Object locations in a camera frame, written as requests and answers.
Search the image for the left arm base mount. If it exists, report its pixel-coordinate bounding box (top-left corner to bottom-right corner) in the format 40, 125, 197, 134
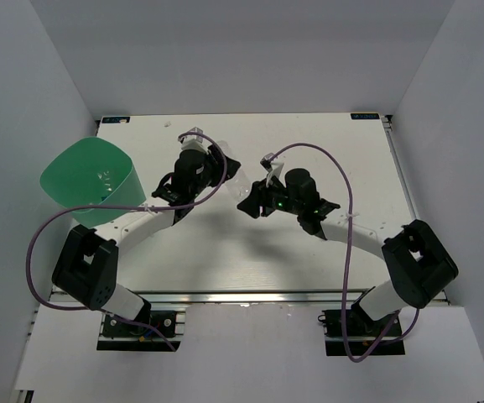
96, 309, 185, 353

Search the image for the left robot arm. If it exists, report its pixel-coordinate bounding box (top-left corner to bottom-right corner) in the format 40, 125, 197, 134
52, 138, 242, 335

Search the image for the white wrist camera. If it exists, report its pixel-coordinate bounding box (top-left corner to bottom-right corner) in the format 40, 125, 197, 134
178, 127, 207, 154
260, 153, 284, 187

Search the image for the green plastic bin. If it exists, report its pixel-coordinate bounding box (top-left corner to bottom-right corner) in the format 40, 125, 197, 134
39, 137, 146, 208

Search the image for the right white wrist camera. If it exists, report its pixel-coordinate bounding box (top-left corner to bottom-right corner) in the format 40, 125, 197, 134
260, 153, 284, 187

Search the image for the blue label bottle white cap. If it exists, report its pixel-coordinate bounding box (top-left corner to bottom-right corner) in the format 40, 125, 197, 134
97, 170, 113, 202

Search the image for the left blue table sticker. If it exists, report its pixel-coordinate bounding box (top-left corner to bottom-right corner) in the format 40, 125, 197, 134
101, 117, 130, 124

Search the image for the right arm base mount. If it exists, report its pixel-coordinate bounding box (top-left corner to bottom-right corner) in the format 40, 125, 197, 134
317, 309, 405, 357

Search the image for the right blue table sticker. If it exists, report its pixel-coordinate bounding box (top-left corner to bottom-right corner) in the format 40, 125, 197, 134
350, 113, 380, 120

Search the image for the clear bottle without label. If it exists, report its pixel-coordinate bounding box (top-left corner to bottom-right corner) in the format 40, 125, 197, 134
217, 140, 252, 202

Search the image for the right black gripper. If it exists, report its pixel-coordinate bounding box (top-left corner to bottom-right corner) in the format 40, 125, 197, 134
236, 173, 302, 220

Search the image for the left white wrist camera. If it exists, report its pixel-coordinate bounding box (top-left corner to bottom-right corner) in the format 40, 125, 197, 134
178, 127, 207, 154

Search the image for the blue table sticker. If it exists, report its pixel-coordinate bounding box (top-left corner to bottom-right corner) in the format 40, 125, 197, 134
350, 113, 380, 120
101, 117, 130, 124

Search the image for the aluminium table frame rail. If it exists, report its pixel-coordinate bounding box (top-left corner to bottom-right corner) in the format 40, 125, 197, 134
48, 113, 452, 306

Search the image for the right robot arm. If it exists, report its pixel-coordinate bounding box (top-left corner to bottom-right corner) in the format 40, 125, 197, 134
237, 169, 459, 335

